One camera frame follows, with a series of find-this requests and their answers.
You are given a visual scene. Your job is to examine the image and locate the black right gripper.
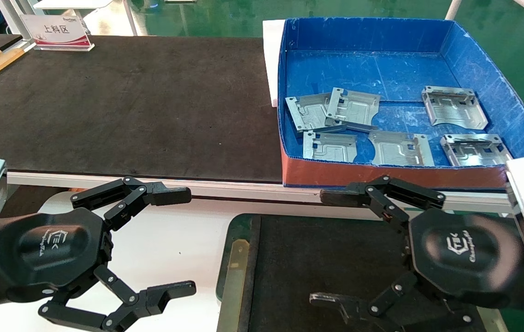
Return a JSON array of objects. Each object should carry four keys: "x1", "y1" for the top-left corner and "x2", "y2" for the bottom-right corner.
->
[{"x1": 309, "y1": 175, "x2": 524, "y2": 332}]

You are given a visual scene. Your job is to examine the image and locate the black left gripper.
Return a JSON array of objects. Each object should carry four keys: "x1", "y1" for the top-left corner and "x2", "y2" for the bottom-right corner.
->
[{"x1": 0, "y1": 177, "x2": 197, "y2": 332}]

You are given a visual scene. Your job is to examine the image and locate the stamped grey metal part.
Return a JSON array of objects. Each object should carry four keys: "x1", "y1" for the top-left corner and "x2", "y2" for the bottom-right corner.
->
[
  {"x1": 440, "y1": 134, "x2": 513, "y2": 167},
  {"x1": 369, "y1": 130, "x2": 435, "y2": 167},
  {"x1": 325, "y1": 87, "x2": 381, "y2": 133},
  {"x1": 285, "y1": 94, "x2": 347, "y2": 139},
  {"x1": 302, "y1": 131, "x2": 358, "y2": 163},
  {"x1": 421, "y1": 86, "x2": 489, "y2": 130}
]

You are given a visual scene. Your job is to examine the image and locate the black container tray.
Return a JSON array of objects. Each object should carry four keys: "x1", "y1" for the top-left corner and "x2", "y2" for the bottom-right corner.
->
[{"x1": 216, "y1": 213, "x2": 509, "y2": 332}]

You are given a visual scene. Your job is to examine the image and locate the brass coloured metal strip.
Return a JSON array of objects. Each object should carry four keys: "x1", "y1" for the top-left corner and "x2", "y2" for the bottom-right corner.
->
[{"x1": 217, "y1": 239, "x2": 251, "y2": 332}]

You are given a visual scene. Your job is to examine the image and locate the large black table mat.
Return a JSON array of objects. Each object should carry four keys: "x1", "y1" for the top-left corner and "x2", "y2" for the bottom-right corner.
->
[{"x1": 0, "y1": 35, "x2": 285, "y2": 184}]

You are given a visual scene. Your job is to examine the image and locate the blue corrugated plastic box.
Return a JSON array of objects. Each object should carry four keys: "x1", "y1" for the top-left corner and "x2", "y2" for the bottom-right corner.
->
[{"x1": 277, "y1": 18, "x2": 524, "y2": 190}]

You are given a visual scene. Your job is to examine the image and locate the acrylic sign with red stripe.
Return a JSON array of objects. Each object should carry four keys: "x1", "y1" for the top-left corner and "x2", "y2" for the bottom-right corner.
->
[{"x1": 20, "y1": 14, "x2": 95, "y2": 52}]

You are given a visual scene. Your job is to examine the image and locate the white table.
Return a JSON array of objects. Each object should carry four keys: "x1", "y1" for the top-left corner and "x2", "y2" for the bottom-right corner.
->
[{"x1": 34, "y1": 0, "x2": 114, "y2": 11}]

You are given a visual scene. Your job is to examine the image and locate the aluminium table edge rail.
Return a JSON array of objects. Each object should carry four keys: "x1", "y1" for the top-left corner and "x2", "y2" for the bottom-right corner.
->
[{"x1": 6, "y1": 172, "x2": 520, "y2": 215}]

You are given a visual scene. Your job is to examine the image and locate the white metal frame post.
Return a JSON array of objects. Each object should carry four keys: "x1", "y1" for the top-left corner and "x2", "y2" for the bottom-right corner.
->
[{"x1": 0, "y1": 0, "x2": 36, "y2": 47}]

